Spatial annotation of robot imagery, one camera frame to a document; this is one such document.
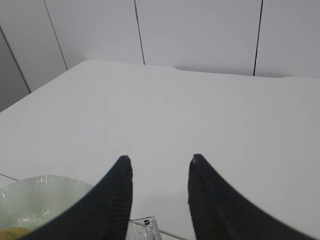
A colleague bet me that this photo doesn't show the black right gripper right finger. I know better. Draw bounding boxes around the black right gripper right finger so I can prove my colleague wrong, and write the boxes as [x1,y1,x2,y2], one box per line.
[187,154,311,240]

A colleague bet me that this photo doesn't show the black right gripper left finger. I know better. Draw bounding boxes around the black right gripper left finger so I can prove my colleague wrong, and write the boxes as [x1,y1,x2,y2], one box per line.
[24,155,133,240]

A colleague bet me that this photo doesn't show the clear plastic ruler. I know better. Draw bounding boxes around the clear plastic ruler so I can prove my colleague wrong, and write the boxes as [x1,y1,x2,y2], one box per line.
[129,216,162,240]

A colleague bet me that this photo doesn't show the pale green wavy glass plate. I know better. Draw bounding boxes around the pale green wavy glass plate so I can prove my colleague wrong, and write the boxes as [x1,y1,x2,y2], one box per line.
[0,175,93,231]

